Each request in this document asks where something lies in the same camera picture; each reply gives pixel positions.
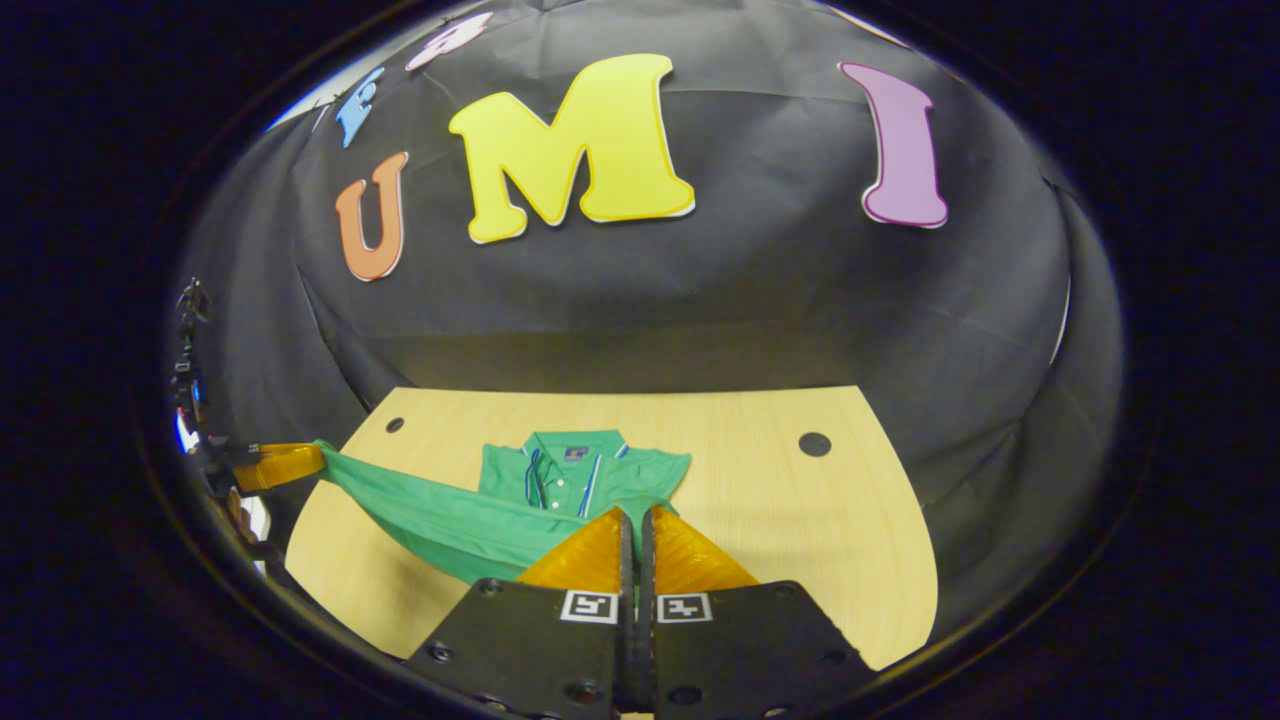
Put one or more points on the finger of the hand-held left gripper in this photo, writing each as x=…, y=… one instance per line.
x=285, y=466

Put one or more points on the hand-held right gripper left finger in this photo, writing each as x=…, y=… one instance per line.
x=540, y=650

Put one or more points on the green T-shirt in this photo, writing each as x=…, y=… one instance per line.
x=450, y=520

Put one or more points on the black backdrop cloth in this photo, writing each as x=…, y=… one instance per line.
x=750, y=290

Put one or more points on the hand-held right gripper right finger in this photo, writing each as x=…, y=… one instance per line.
x=740, y=650

